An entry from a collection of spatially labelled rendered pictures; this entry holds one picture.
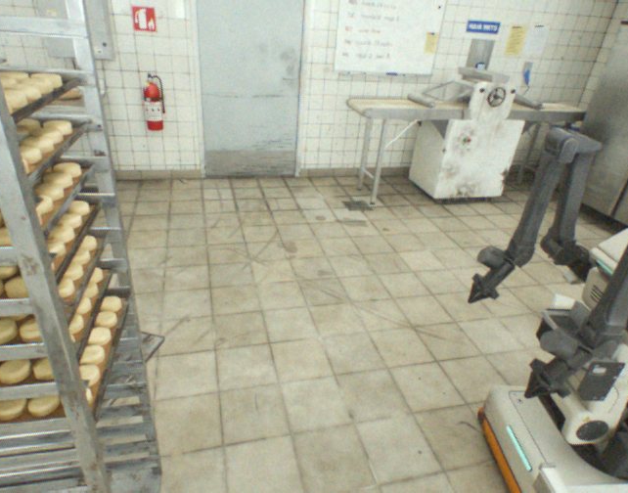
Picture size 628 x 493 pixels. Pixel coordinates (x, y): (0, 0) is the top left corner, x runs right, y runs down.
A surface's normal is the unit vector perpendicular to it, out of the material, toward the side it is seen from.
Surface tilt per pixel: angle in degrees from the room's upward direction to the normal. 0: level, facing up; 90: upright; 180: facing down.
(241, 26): 90
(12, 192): 90
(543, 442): 0
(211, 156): 91
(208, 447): 0
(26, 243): 90
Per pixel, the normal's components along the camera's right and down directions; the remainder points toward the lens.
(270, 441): 0.07, -0.87
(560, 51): 0.25, 0.50
